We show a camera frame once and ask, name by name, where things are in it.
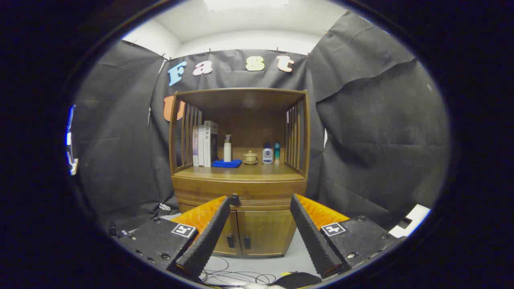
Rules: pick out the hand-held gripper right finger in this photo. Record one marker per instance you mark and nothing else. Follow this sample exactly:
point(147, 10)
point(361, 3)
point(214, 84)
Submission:
point(313, 241)

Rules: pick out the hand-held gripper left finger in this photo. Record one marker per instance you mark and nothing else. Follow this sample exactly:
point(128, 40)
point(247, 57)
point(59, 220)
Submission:
point(209, 241)

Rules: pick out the black drawer knob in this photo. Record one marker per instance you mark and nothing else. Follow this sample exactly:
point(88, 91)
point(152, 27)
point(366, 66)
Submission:
point(234, 199)

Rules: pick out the wooden cabinet door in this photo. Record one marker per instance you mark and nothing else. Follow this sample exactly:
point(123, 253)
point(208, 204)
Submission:
point(235, 224)
point(265, 233)

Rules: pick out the wooden countertop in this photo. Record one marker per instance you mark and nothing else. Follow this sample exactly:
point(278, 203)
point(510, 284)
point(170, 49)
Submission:
point(265, 170)

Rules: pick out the wooden cabinet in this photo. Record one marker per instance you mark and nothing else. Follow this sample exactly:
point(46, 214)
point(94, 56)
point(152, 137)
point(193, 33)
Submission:
point(249, 98)

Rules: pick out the white cloth scrap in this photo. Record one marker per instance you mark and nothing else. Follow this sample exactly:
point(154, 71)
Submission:
point(164, 206)

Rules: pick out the blue folded cloth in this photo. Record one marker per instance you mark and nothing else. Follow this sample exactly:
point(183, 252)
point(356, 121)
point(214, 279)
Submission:
point(227, 163)

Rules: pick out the white pump bottle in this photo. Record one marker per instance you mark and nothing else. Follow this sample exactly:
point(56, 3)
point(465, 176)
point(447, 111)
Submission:
point(227, 154)

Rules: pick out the pale lidded tea bowl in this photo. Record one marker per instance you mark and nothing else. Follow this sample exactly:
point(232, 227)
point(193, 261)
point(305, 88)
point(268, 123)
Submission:
point(249, 157)

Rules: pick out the thin white book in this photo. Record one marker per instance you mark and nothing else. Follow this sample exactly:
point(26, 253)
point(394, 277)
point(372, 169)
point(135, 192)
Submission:
point(200, 148)

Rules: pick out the purple-spine book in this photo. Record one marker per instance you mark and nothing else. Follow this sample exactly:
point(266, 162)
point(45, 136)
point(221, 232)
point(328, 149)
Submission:
point(195, 148)

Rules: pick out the teal bottle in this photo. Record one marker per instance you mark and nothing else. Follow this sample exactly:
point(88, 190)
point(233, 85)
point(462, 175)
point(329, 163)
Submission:
point(277, 152)

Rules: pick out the large dark-cover book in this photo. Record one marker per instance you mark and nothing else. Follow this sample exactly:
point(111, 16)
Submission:
point(208, 144)

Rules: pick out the white bottle with blue cap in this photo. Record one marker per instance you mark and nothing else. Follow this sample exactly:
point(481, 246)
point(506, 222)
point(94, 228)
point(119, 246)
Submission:
point(267, 155)

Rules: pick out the ceiling light panel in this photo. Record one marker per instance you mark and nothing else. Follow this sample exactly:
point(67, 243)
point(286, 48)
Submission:
point(245, 4)

